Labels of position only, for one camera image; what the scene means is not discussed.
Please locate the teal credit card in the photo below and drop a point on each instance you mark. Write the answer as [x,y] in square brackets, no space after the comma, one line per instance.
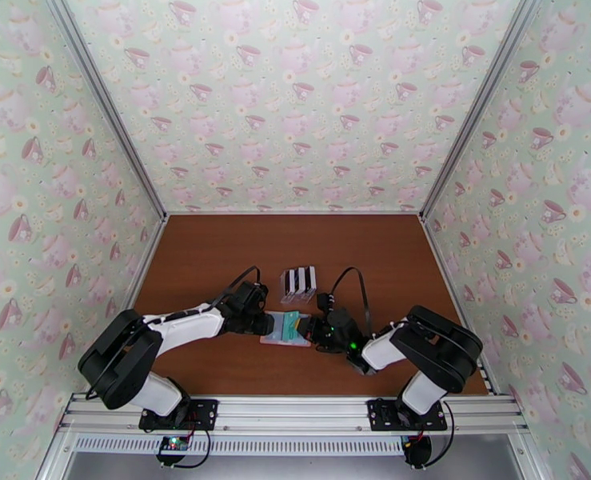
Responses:
[291,327]

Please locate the black card with chip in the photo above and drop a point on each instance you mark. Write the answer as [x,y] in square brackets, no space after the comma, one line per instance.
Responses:
[290,282]

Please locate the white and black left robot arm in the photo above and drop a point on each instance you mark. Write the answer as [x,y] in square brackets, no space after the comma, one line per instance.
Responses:
[190,326]

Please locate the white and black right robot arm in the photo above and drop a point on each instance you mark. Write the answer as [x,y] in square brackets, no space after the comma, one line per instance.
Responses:
[382,351]

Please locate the clear acrylic card stand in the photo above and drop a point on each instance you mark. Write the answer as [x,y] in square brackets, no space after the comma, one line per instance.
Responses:
[295,297]

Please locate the black and white card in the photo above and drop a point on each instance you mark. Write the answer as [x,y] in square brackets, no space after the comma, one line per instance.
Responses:
[312,278]

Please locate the circuit board with green light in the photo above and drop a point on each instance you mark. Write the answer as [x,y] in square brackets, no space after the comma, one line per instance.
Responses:
[174,444]

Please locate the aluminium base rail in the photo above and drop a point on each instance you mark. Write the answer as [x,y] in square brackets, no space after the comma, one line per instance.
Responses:
[295,411]

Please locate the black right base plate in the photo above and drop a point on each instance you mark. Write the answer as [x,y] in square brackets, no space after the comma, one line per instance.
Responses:
[382,413]

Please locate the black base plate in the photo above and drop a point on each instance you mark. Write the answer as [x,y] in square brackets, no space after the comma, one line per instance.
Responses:
[382,413]
[202,413]

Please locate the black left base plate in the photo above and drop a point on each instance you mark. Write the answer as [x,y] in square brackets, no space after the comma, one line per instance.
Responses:
[202,413]

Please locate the aluminium frame post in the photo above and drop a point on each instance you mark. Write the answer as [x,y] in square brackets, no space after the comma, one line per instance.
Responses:
[485,93]
[100,93]

